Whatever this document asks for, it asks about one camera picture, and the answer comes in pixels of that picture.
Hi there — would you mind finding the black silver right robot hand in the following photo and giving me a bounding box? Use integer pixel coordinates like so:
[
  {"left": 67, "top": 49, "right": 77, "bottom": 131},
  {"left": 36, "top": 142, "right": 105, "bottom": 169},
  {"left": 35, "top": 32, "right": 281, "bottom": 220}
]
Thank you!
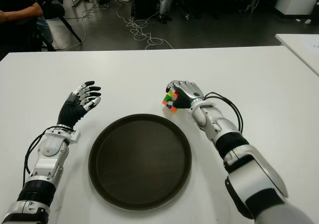
[{"left": 165, "top": 79, "right": 205, "bottom": 110}]

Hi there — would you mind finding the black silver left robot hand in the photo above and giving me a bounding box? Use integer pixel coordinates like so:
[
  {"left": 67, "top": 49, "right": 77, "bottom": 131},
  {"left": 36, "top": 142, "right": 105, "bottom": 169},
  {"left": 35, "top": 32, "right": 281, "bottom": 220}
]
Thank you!
[{"left": 57, "top": 81, "right": 102, "bottom": 129}]

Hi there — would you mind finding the multicoloured Rubik's cube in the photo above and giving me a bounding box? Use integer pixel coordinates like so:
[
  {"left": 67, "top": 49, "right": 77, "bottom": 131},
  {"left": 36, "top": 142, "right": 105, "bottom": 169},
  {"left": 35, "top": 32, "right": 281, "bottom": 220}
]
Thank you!
[{"left": 161, "top": 89, "right": 179, "bottom": 113}]

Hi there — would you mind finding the round dark brown plate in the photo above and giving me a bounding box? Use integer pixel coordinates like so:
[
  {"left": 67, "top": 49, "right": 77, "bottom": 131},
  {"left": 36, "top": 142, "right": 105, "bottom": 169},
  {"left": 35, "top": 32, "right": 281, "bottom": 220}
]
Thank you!
[{"left": 88, "top": 113, "right": 192, "bottom": 212}]

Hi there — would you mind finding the black wheeled equipment stand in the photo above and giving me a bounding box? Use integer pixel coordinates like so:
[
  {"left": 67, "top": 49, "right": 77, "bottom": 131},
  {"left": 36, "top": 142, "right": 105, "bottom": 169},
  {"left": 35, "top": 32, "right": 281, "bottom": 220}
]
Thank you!
[{"left": 178, "top": 0, "right": 226, "bottom": 20}]

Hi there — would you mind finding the white humanoid robot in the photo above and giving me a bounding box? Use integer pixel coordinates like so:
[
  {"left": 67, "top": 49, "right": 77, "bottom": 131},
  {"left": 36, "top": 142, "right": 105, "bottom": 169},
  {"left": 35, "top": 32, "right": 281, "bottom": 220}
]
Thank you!
[{"left": 159, "top": 0, "right": 175, "bottom": 24}]

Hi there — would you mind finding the black cabinet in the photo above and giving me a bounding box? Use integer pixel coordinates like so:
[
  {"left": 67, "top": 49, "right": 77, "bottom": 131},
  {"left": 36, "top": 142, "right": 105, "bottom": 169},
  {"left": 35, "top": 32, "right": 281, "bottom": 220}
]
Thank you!
[{"left": 131, "top": 0, "right": 161, "bottom": 19}]

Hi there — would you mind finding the black office chair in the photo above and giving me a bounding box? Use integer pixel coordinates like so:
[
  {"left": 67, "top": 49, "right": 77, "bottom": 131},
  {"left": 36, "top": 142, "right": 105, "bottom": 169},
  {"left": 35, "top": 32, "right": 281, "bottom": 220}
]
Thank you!
[{"left": 32, "top": 0, "right": 83, "bottom": 52}]

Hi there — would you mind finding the seated person in black shirt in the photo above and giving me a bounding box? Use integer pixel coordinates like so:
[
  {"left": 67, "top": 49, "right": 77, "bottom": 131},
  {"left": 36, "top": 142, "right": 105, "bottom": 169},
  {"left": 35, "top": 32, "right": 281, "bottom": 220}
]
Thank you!
[{"left": 0, "top": 0, "right": 54, "bottom": 52}]

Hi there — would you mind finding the white side table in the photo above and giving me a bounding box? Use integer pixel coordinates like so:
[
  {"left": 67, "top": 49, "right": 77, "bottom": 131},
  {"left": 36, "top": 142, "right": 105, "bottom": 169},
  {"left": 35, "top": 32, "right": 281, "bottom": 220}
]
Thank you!
[{"left": 275, "top": 33, "right": 319, "bottom": 77}]

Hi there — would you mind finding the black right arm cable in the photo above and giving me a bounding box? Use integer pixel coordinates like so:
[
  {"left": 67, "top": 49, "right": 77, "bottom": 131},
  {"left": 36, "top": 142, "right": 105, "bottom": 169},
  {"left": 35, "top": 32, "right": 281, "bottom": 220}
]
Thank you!
[{"left": 204, "top": 92, "right": 244, "bottom": 134}]

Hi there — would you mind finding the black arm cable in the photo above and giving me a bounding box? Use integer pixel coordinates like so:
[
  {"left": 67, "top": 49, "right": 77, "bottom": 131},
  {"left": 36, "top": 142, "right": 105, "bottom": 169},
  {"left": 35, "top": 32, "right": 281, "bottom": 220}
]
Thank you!
[
  {"left": 22, "top": 126, "right": 75, "bottom": 182},
  {"left": 204, "top": 92, "right": 244, "bottom": 134}
]

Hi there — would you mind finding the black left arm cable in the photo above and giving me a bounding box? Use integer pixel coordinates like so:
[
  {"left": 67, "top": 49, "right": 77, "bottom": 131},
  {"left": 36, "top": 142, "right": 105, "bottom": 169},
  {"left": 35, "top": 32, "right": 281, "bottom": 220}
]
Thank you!
[{"left": 22, "top": 126, "right": 75, "bottom": 182}]

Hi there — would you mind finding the tangled white floor cable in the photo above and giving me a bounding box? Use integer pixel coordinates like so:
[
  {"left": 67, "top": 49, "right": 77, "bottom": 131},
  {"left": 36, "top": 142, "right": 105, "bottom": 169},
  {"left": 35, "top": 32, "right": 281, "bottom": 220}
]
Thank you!
[{"left": 116, "top": 0, "right": 174, "bottom": 50}]

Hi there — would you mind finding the white pedestal cabinet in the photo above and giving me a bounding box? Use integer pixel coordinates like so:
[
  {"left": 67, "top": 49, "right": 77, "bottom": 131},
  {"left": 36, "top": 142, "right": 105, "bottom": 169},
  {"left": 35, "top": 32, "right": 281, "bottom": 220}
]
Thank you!
[{"left": 274, "top": 0, "right": 319, "bottom": 18}]

